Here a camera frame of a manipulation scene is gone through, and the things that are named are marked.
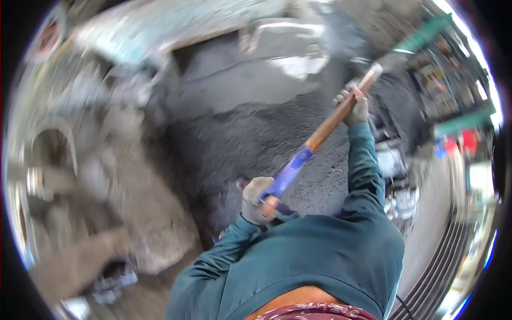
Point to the person's right hand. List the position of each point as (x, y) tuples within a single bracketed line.
[(356, 110)]

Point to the person's right fingers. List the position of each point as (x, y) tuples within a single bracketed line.
[(344, 95)]

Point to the person's left hand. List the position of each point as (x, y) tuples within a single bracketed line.
[(254, 200)]

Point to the green shelf with goods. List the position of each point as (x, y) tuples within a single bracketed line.
[(448, 76)]

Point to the person's body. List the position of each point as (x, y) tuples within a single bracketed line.
[(304, 260)]

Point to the pile of grey rubble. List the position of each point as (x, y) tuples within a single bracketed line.
[(132, 200)]

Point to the person's left fingers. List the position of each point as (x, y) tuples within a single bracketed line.
[(267, 208)]

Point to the wooden shovel with blue grip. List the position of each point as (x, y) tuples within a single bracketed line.
[(324, 130)]

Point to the pile of dark gravel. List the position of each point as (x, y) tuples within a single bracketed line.
[(260, 148)]

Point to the metal floor grate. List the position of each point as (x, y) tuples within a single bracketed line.
[(438, 268)]

